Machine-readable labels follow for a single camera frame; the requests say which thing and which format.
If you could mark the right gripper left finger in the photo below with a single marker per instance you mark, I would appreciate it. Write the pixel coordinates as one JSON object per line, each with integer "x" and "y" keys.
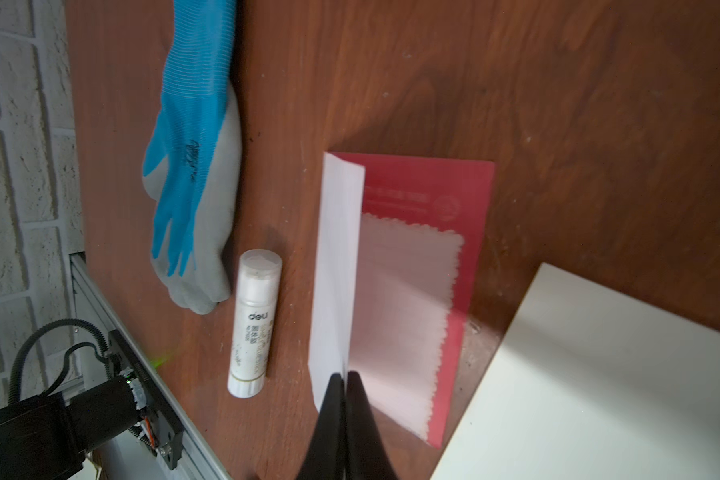
{"x": 326, "y": 454}

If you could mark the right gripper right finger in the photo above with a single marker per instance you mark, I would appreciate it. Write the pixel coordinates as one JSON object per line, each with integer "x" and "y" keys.
{"x": 366, "y": 456}

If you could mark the pink white letter card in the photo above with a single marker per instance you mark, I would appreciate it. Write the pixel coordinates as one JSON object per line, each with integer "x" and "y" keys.
{"x": 397, "y": 250}

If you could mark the cream envelope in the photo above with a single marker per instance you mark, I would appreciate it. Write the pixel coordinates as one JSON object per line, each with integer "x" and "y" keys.
{"x": 589, "y": 383}

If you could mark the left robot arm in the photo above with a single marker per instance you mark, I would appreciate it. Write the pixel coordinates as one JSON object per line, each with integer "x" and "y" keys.
{"x": 48, "y": 437}

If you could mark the white glue stick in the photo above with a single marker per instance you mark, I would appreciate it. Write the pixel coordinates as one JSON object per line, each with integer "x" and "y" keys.
{"x": 257, "y": 287}

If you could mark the blue grey work glove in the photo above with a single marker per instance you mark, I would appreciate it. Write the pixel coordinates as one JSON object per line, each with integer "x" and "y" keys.
{"x": 192, "y": 162}

